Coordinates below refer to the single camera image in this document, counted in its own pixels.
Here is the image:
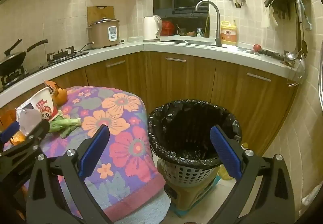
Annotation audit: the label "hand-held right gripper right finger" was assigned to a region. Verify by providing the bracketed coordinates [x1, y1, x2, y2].
[209, 124, 302, 224]

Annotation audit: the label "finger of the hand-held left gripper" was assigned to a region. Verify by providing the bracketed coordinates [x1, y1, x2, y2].
[0, 122, 20, 144]
[0, 119, 50, 164]

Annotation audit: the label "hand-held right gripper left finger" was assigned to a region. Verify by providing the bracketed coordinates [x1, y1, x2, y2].
[26, 124, 113, 224]

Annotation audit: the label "clear bottle with white label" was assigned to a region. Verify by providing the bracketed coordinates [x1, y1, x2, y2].
[19, 109, 43, 137]

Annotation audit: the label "green leafy vegetable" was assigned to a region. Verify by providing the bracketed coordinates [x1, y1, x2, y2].
[48, 110, 82, 138]

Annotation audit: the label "white paper cup red print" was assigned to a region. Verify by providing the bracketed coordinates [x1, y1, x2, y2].
[16, 87, 59, 124]

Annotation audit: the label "trash bin with black bag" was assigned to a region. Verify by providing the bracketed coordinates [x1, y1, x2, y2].
[148, 99, 243, 190]

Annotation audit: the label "orange peel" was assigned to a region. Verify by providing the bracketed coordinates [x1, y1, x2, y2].
[54, 87, 68, 106]

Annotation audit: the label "floral blanket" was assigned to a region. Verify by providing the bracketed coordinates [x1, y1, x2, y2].
[2, 85, 172, 224]

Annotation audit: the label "orange snack wrapper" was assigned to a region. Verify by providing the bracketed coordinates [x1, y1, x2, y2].
[44, 80, 60, 94]

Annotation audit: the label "yellow plastic stool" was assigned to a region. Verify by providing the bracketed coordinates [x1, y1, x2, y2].
[158, 158, 220, 218]

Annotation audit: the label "black frying pan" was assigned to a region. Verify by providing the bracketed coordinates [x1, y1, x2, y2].
[0, 39, 49, 77]

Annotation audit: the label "black gas stove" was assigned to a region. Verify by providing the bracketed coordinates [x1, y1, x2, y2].
[0, 46, 90, 93]

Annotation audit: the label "wooden kitchen cabinet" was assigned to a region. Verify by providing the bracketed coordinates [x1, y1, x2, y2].
[0, 51, 299, 156]

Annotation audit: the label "white kitchen countertop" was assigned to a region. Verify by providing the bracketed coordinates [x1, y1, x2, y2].
[0, 40, 298, 108]

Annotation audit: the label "metal skimmer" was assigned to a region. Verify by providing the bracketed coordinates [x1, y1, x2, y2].
[286, 51, 307, 87]

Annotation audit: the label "dark brush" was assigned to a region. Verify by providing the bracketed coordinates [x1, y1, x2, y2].
[261, 49, 284, 60]

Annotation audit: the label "steel rice cooker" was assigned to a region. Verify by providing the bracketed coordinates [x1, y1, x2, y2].
[87, 17, 120, 49]

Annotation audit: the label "metal ladle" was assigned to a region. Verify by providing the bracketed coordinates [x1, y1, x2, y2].
[284, 0, 304, 62]

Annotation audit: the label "steel sink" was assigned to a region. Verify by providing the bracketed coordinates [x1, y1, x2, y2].
[159, 39, 250, 50]

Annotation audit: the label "yellow detergent bottle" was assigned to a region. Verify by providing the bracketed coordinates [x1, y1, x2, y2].
[220, 20, 238, 46]

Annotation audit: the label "metal faucet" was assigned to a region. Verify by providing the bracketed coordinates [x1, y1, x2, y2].
[195, 0, 222, 47]

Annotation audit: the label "white electric kettle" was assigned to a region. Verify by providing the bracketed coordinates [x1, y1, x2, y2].
[143, 15, 163, 42]

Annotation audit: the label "red pot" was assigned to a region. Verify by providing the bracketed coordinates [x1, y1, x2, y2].
[161, 20, 175, 36]

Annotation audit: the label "white hanging cloth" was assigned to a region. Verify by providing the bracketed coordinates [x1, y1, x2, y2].
[261, 4, 278, 29]

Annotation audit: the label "metal tongs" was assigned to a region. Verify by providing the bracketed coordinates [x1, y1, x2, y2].
[296, 0, 313, 31]

